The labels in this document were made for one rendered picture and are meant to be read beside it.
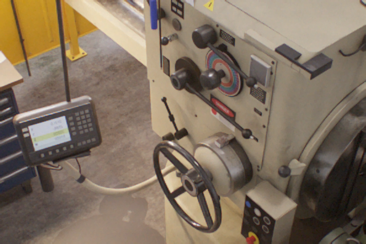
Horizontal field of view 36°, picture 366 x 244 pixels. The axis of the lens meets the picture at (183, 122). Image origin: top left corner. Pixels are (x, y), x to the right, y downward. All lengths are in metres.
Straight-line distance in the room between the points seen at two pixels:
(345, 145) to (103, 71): 3.00
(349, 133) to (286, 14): 0.47
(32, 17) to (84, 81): 0.63
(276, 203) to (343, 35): 0.61
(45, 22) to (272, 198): 3.01
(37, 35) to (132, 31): 1.76
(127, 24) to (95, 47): 1.97
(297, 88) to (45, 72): 3.28
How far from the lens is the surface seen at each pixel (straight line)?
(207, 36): 1.82
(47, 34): 4.63
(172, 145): 1.92
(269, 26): 1.74
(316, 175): 2.00
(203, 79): 1.84
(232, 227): 2.79
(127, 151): 3.95
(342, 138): 1.96
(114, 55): 4.80
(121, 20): 3.01
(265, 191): 1.97
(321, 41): 1.70
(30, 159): 2.43
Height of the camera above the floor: 2.87
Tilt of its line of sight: 44 degrees down
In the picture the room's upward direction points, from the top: straight up
